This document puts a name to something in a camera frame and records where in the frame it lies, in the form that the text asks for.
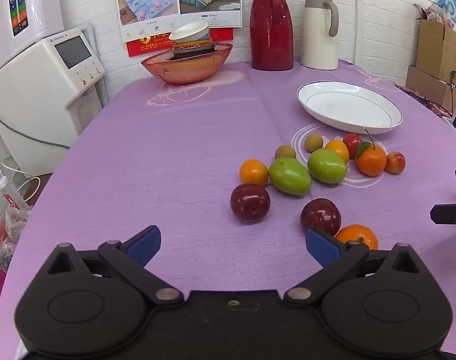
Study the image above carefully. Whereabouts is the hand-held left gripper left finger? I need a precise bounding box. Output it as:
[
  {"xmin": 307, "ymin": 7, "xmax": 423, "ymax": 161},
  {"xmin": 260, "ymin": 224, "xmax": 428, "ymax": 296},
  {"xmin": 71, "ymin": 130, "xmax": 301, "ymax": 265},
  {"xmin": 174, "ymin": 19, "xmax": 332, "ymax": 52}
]
[{"xmin": 47, "ymin": 226, "xmax": 184, "ymax": 305}]

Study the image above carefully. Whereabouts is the white water dispenser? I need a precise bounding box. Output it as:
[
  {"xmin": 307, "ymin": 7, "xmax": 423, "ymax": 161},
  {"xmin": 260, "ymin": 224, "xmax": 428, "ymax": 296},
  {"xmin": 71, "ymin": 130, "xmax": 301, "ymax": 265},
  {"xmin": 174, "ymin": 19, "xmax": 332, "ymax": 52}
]
[{"xmin": 0, "ymin": 23, "xmax": 107, "ymax": 176}]

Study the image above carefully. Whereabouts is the black bowl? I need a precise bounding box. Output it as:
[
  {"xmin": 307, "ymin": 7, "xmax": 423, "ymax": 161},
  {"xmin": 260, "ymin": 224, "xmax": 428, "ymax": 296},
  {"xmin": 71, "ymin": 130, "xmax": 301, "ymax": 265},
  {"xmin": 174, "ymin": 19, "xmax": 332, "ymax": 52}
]
[{"xmin": 169, "ymin": 46, "xmax": 218, "ymax": 62}]

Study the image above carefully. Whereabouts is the white thermos jug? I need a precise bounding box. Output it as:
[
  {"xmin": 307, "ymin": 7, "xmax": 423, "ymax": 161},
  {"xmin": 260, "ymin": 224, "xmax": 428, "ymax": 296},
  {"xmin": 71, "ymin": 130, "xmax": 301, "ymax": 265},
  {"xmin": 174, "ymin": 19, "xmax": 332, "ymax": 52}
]
[{"xmin": 300, "ymin": 0, "xmax": 340, "ymax": 70}]

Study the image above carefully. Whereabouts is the large tangerine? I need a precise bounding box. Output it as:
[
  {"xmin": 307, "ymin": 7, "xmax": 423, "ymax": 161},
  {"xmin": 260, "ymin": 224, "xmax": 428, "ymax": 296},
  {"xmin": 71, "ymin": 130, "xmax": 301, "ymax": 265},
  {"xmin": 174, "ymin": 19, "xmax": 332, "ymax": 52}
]
[{"xmin": 335, "ymin": 224, "xmax": 379, "ymax": 250}]

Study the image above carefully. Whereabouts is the purple tablecloth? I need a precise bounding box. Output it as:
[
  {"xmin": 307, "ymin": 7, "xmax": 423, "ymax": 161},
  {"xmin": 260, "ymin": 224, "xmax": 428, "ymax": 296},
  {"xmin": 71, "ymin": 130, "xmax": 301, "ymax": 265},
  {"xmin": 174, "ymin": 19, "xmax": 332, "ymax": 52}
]
[{"xmin": 0, "ymin": 59, "xmax": 456, "ymax": 360}]

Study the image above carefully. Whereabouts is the red glass bowl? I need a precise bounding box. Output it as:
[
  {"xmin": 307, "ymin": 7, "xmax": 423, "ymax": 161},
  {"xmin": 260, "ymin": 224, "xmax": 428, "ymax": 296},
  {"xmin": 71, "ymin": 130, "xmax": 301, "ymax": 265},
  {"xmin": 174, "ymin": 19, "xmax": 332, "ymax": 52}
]
[{"xmin": 140, "ymin": 43, "xmax": 234, "ymax": 85}]

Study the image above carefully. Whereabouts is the clear plastic bag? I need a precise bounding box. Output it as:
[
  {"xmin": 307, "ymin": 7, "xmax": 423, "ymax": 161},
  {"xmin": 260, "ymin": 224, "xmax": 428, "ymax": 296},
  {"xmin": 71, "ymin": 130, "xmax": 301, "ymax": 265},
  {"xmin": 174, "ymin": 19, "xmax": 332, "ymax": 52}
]
[{"xmin": 0, "ymin": 206, "xmax": 33, "ymax": 271}]

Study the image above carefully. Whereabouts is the clear plastic bottle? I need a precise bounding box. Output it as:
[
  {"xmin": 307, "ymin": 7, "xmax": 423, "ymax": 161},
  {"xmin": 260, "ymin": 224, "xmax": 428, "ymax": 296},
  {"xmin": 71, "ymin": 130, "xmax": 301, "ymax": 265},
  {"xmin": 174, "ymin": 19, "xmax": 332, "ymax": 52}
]
[{"xmin": 0, "ymin": 176, "xmax": 29, "ymax": 211}]

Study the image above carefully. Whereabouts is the small round orange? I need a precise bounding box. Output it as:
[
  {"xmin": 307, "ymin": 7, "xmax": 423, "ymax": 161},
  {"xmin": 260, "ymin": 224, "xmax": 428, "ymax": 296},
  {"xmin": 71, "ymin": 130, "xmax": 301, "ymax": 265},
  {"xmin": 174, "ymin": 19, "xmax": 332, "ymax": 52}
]
[{"xmin": 239, "ymin": 159, "xmax": 269, "ymax": 187}]

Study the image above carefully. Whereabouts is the small red yellow apple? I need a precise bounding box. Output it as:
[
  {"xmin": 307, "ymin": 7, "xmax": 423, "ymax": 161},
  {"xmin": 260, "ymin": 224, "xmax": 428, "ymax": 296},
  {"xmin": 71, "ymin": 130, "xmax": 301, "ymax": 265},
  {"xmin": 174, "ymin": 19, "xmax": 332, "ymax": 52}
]
[{"xmin": 385, "ymin": 151, "xmax": 406, "ymax": 175}]

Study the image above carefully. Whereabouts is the brown kiwi left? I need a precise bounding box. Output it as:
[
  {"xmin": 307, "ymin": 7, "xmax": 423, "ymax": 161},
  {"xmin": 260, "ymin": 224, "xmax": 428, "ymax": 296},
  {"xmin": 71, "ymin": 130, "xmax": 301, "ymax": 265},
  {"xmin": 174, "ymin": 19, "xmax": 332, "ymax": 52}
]
[{"xmin": 275, "ymin": 145, "xmax": 297, "ymax": 160}]

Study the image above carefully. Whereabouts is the brown kiwi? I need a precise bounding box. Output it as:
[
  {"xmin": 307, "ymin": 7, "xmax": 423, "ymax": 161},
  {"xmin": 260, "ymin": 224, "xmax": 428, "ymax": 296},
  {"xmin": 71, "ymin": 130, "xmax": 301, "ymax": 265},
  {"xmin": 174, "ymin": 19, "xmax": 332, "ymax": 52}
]
[
  {"xmin": 275, "ymin": 145, "xmax": 297, "ymax": 160},
  {"xmin": 304, "ymin": 133, "xmax": 324, "ymax": 153}
]

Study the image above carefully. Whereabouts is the patterned rim bowl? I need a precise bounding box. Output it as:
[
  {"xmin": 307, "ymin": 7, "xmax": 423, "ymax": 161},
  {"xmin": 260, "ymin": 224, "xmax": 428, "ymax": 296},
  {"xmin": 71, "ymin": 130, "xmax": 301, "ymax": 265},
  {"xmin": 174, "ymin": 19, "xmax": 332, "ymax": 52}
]
[{"xmin": 172, "ymin": 38, "xmax": 214, "ymax": 51}]

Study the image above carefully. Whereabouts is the red thermos jug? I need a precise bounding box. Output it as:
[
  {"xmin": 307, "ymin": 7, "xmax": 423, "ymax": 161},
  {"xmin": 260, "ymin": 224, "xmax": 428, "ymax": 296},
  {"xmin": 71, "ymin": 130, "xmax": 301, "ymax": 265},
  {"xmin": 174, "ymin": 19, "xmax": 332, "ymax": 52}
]
[{"xmin": 250, "ymin": 0, "xmax": 293, "ymax": 71}]

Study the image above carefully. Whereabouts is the white wall water purifier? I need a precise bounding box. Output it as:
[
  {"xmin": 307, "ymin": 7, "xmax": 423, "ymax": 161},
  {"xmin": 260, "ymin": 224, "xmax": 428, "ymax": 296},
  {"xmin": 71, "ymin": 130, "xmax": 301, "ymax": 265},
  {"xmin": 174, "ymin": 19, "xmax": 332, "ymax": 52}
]
[{"xmin": 0, "ymin": 0, "xmax": 73, "ymax": 76}]

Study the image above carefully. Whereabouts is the dark red plum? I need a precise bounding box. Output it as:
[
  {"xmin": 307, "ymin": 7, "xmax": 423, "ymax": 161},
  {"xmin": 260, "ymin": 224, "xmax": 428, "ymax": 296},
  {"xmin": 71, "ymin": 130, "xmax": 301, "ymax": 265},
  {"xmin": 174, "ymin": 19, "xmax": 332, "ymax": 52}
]
[
  {"xmin": 301, "ymin": 198, "xmax": 342, "ymax": 236},
  {"xmin": 230, "ymin": 183, "xmax": 271, "ymax": 223}
]

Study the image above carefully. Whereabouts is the red wall poster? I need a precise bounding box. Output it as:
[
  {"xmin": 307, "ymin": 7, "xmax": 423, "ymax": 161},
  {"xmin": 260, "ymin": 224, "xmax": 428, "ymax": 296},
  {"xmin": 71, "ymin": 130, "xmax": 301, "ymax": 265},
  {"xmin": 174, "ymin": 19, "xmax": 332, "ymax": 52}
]
[{"xmin": 126, "ymin": 28, "xmax": 235, "ymax": 58}]

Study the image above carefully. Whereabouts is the patterned pink cloth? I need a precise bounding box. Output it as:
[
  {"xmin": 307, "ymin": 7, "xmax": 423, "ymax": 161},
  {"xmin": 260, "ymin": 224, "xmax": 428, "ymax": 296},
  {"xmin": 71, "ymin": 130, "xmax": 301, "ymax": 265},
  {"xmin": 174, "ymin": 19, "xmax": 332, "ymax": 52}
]
[{"xmin": 395, "ymin": 82, "xmax": 456, "ymax": 120}]

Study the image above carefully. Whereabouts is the white plate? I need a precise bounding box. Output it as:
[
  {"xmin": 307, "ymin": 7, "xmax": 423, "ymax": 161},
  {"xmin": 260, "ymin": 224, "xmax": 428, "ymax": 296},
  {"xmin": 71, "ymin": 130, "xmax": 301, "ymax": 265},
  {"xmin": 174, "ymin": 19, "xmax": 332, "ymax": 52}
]
[{"xmin": 297, "ymin": 81, "xmax": 404, "ymax": 135}]

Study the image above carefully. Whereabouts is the tangerine with green leaf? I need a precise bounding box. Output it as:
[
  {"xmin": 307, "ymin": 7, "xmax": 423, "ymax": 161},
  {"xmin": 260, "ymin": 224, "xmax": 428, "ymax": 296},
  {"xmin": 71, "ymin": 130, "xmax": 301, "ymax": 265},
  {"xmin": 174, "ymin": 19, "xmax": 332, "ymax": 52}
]
[{"xmin": 355, "ymin": 129, "xmax": 387, "ymax": 177}]

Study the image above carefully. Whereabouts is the low open cardboard box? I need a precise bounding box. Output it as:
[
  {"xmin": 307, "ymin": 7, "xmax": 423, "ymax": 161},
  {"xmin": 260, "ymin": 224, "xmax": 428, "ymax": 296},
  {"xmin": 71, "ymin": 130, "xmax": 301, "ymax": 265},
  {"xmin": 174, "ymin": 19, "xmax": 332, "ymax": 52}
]
[{"xmin": 405, "ymin": 65, "xmax": 456, "ymax": 113}]

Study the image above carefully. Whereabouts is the brown kiwi right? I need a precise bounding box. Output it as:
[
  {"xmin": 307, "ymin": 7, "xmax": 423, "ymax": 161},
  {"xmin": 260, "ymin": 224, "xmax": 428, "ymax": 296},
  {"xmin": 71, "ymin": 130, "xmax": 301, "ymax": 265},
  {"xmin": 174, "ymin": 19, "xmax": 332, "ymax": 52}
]
[{"xmin": 304, "ymin": 133, "xmax": 324, "ymax": 153}]

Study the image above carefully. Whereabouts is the yellow orange citrus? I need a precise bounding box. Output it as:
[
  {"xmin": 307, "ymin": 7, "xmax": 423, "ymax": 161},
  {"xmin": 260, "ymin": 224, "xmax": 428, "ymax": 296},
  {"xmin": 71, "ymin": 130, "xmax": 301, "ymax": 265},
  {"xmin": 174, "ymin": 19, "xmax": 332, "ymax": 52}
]
[{"xmin": 325, "ymin": 139, "xmax": 350, "ymax": 164}]

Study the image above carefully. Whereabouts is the tall cardboard box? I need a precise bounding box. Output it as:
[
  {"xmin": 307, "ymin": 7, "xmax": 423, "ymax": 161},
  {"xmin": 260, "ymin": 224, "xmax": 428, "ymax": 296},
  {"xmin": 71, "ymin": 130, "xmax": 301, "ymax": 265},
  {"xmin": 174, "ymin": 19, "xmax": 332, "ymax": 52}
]
[{"xmin": 413, "ymin": 4, "xmax": 456, "ymax": 83}]

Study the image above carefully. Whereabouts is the green mango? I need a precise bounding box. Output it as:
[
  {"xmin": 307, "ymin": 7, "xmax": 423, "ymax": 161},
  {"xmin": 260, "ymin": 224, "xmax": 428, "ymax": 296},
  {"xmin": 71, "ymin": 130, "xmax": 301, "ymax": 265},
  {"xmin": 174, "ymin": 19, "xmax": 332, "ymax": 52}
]
[
  {"xmin": 307, "ymin": 148, "xmax": 348, "ymax": 184},
  {"xmin": 268, "ymin": 157, "xmax": 312, "ymax": 197}
]

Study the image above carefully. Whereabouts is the white bowl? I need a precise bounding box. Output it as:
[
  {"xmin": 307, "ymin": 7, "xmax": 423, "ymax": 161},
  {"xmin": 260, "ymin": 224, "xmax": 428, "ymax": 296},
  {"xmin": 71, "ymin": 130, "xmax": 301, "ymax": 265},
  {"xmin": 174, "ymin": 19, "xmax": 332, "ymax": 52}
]
[{"xmin": 169, "ymin": 21, "xmax": 210, "ymax": 44}]

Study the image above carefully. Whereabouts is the white cable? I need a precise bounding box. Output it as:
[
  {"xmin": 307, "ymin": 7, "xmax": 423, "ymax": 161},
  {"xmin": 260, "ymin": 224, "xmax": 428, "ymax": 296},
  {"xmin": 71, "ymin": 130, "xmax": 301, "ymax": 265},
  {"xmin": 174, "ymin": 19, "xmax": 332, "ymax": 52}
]
[{"xmin": 0, "ymin": 112, "xmax": 42, "ymax": 207}]

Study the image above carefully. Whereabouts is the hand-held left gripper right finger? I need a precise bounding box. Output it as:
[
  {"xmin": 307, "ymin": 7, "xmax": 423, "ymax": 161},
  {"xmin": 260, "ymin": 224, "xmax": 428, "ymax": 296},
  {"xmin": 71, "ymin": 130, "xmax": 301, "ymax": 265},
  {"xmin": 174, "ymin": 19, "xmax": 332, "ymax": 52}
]
[{"xmin": 283, "ymin": 227, "xmax": 421, "ymax": 305}]

